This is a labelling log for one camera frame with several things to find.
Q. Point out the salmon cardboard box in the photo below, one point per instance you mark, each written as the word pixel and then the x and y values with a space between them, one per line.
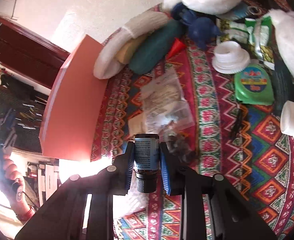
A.
pixel 74 103

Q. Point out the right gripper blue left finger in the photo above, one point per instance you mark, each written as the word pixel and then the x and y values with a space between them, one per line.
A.
pixel 124 163

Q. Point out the dark glass medicine bottle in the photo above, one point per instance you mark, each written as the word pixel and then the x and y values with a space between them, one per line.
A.
pixel 146 162

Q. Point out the dark red wooden door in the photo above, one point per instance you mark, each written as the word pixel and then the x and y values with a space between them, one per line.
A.
pixel 29 54

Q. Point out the dark green foil packet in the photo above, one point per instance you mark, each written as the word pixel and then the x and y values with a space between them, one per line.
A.
pixel 283 85

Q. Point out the clear barcode plastic bag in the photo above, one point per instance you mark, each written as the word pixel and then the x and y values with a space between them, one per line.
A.
pixel 164 105

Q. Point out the dark teal pouch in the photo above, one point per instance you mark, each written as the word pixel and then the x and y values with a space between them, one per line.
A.
pixel 155 47

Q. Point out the brown organza pouch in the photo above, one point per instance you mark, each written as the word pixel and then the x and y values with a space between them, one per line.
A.
pixel 178 146

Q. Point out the white screw lid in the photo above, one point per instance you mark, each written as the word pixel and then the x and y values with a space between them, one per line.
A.
pixel 230 58

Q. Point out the green tape measure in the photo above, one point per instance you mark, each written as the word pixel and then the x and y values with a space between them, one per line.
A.
pixel 253 86

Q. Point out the red plastic cone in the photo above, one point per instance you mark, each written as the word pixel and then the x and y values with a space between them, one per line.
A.
pixel 177 47

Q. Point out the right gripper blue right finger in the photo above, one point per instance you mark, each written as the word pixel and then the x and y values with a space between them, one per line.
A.
pixel 172 172

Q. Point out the person's left hand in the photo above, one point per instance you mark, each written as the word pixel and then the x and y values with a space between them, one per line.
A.
pixel 8 174

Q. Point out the white plush toy front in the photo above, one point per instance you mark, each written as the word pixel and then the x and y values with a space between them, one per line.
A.
pixel 284 32

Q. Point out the green pea snack packet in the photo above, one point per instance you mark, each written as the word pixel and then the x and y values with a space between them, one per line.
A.
pixel 260 32

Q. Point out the cream knitted beanie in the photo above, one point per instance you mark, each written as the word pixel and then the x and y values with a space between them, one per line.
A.
pixel 106 65

